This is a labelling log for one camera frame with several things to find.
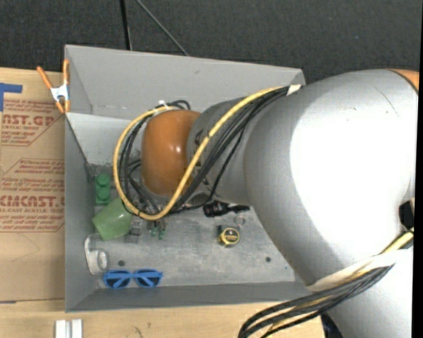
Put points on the black and yellow tape measure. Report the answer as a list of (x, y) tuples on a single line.
[(228, 235)]

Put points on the blue sunglasses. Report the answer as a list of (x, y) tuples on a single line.
[(143, 278)]

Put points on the brown cardboard board red print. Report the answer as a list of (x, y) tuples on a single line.
[(25, 248)]

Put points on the grey metal bin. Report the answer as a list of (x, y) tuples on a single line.
[(201, 254)]

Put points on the black cylinder on white bracket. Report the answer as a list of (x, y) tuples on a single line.
[(217, 209)]

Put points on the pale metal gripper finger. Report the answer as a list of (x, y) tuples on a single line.
[(133, 238), (137, 226)]

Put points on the dark green toy block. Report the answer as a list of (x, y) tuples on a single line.
[(102, 190)]

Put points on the light green cup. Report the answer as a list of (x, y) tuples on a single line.
[(112, 221)]

